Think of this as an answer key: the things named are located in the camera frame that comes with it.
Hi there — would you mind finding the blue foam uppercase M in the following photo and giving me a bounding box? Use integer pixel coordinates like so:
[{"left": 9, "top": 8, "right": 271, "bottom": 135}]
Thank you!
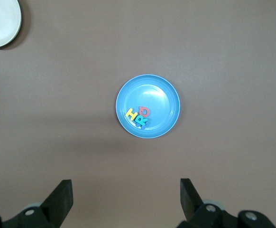
[{"left": 135, "top": 121, "right": 151, "bottom": 130}]

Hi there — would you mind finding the pink foam letter Q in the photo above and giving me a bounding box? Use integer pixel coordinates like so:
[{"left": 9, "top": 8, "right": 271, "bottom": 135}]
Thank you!
[{"left": 138, "top": 105, "right": 151, "bottom": 117}]

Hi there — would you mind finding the blue plate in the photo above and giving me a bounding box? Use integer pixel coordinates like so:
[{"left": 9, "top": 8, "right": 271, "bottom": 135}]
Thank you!
[{"left": 115, "top": 74, "right": 181, "bottom": 139}]

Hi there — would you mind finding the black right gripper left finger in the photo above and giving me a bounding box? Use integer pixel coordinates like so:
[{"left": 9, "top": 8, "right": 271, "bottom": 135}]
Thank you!
[{"left": 17, "top": 179, "right": 74, "bottom": 228}]

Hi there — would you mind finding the beige plate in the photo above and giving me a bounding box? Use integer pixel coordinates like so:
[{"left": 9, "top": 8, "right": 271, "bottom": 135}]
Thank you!
[{"left": 0, "top": 0, "right": 22, "bottom": 49}]

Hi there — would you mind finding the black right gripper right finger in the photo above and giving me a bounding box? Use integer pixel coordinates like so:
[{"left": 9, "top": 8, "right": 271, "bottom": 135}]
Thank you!
[{"left": 177, "top": 178, "right": 238, "bottom": 228}]

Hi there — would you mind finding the yellow foam uppercase H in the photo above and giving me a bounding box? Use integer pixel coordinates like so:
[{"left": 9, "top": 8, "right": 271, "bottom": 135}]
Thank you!
[{"left": 125, "top": 108, "right": 137, "bottom": 121}]

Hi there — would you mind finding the teal foam letter R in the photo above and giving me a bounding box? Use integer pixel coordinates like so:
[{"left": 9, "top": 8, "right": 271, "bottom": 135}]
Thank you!
[{"left": 135, "top": 115, "right": 149, "bottom": 126}]

